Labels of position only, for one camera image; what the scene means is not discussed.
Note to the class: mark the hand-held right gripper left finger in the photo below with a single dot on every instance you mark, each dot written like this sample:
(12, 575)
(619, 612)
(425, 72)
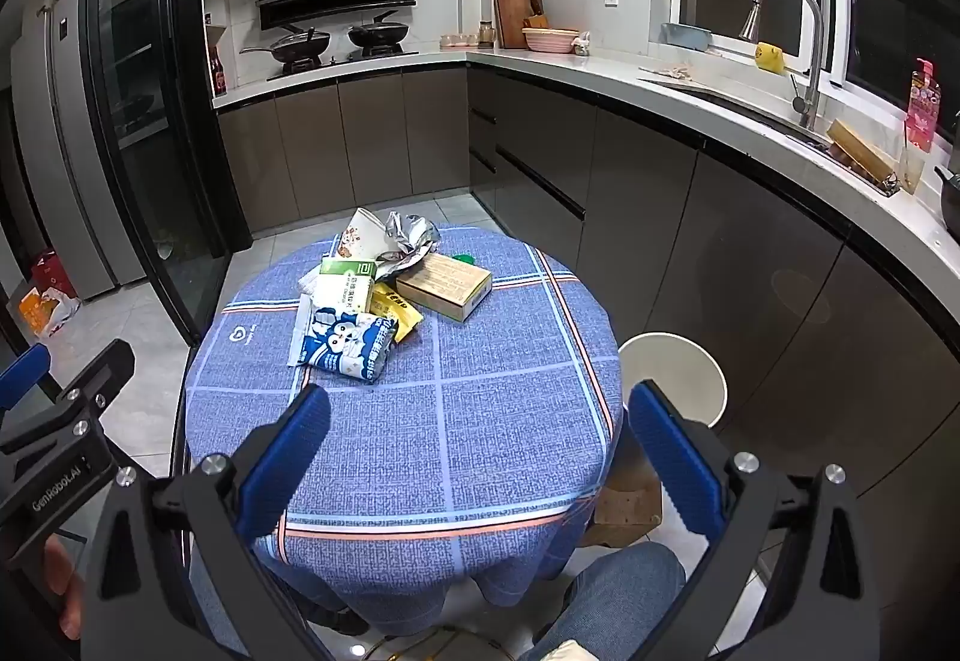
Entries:
(289, 458)

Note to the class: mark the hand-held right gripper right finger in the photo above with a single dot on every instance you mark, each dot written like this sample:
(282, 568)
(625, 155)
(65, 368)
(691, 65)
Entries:
(675, 458)

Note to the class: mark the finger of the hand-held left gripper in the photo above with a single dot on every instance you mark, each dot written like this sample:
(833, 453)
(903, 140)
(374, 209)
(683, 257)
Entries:
(22, 372)
(97, 368)

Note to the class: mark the white round waste bin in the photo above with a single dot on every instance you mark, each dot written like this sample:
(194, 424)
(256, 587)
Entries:
(667, 361)

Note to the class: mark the blue white cartoon packet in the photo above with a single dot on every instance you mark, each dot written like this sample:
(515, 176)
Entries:
(345, 346)

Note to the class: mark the yellow snack packet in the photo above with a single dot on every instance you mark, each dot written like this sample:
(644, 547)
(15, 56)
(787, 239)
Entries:
(397, 319)

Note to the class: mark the green and white carton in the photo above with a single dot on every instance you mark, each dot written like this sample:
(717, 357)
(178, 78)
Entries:
(345, 289)

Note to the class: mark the tan cardboard box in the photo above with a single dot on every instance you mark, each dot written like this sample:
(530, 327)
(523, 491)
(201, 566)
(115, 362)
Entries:
(442, 286)

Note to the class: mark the printed paper cup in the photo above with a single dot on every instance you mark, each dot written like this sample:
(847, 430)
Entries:
(360, 237)

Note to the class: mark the silver foil wrapper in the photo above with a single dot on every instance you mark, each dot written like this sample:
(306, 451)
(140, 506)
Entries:
(409, 233)

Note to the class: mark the person's left hand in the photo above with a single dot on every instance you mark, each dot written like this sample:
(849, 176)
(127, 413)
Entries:
(66, 601)

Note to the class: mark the orange plastic bag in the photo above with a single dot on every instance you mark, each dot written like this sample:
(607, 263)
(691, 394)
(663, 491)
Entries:
(41, 316)

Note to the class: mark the wooden stool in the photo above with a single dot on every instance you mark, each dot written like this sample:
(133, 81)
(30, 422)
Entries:
(622, 511)

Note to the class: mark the red bag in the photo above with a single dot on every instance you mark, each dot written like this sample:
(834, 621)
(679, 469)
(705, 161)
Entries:
(54, 271)

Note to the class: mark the person's right leg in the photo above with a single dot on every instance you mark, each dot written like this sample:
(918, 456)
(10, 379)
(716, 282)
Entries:
(607, 593)

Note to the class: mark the blue plaid tablecloth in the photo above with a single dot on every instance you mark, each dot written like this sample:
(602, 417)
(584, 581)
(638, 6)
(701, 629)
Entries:
(465, 421)

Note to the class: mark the white cloth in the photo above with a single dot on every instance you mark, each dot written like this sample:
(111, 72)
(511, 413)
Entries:
(574, 652)

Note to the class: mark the silver refrigerator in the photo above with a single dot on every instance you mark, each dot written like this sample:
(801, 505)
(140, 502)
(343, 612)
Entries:
(67, 143)

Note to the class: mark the black framed glass door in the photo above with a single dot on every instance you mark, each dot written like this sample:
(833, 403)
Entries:
(135, 106)

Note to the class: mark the red sauce bottle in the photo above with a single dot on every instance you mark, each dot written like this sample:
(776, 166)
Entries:
(219, 76)

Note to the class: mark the steel kitchen sink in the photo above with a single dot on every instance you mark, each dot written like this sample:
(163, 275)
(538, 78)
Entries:
(742, 109)

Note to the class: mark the clear glass cup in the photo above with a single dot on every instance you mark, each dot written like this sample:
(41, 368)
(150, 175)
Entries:
(911, 169)

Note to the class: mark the black pot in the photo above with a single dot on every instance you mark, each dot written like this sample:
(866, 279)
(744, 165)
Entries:
(951, 203)

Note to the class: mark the black wok with lid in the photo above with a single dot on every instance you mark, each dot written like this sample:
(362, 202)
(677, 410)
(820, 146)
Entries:
(300, 45)

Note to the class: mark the dish cloth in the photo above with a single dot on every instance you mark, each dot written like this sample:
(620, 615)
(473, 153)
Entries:
(667, 73)

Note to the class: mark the black gas stove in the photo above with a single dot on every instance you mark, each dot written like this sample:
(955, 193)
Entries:
(345, 62)

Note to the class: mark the white kitchen countertop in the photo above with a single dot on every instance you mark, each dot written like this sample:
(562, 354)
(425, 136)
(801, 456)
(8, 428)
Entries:
(600, 68)

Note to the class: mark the steel kitchen faucet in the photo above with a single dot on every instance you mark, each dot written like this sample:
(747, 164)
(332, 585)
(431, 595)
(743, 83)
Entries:
(814, 68)

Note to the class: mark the yellow sponge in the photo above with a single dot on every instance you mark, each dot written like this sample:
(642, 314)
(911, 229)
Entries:
(769, 54)

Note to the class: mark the blue tray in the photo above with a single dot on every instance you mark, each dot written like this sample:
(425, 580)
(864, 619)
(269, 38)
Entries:
(684, 36)

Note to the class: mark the pink bottle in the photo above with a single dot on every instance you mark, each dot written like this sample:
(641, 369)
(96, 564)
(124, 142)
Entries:
(922, 106)

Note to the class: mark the black wok with spatula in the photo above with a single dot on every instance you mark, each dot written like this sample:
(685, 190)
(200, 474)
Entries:
(379, 34)

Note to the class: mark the woven basket bowl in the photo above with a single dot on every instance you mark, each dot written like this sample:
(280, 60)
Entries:
(551, 42)

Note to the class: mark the row of small bowls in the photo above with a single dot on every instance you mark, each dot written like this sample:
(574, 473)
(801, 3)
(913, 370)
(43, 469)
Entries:
(457, 39)

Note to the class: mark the glass jar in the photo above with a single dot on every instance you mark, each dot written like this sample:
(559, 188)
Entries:
(486, 34)

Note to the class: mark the wooden cutting board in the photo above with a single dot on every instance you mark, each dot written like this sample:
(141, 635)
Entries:
(514, 12)

